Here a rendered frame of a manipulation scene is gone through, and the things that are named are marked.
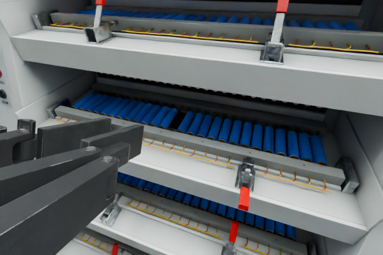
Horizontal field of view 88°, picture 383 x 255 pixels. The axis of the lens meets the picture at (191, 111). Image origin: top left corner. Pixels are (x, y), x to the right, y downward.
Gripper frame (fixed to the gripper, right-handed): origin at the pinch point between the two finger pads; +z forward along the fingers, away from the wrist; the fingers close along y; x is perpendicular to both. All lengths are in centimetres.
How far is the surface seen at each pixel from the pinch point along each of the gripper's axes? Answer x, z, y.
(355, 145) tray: 0.5, 23.1, 29.1
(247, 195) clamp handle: -6.6, 11.2, 13.6
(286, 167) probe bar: -4.3, 19.2, 19.1
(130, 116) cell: -2.4, 22.7, -11.7
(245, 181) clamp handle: -6.2, 14.4, 13.3
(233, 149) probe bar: -3.6, 19.5, 10.7
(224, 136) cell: -2.3, 22.5, 8.6
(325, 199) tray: -7.3, 17.9, 24.8
